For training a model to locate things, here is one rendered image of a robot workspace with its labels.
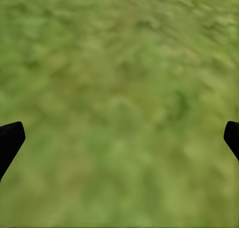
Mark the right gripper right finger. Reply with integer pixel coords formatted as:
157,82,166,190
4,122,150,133
224,121,239,160

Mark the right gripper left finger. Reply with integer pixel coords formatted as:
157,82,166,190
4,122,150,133
0,121,25,180

